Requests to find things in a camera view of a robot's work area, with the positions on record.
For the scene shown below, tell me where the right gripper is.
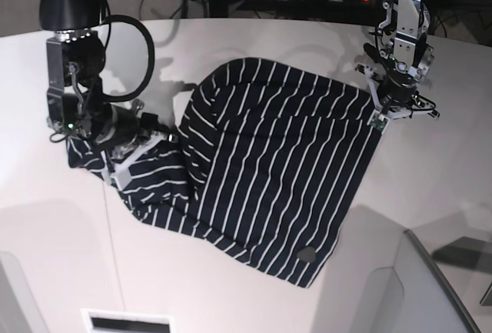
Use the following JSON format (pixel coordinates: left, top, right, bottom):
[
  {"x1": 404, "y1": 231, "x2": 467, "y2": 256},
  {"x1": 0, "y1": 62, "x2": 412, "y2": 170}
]
[{"x1": 48, "y1": 100, "x2": 177, "y2": 189}]

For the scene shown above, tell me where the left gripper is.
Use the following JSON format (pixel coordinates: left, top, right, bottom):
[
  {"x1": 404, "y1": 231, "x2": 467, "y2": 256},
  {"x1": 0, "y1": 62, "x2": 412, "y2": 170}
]
[{"x1": 356, "y1": 43, "x2": 440, "y2": 133}]

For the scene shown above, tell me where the navy white striped t-shirt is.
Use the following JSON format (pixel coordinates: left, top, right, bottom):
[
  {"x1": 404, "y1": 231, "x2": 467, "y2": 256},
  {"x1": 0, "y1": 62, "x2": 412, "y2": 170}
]
[{"x1": 65, "y1": 57, "x2": 382, "y2": 290}]

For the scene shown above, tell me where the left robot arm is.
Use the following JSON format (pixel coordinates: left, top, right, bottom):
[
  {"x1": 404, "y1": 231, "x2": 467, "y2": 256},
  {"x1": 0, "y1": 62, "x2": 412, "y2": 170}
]
[{"x1": 356, "y1": 0, "x2": 440, "y2": 133}]

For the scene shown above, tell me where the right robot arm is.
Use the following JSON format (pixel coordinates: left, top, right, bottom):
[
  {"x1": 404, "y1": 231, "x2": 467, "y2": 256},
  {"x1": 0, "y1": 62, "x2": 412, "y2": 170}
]
[{"x1": 39, "y1": 0, "x2": 178, "y2": 190}]

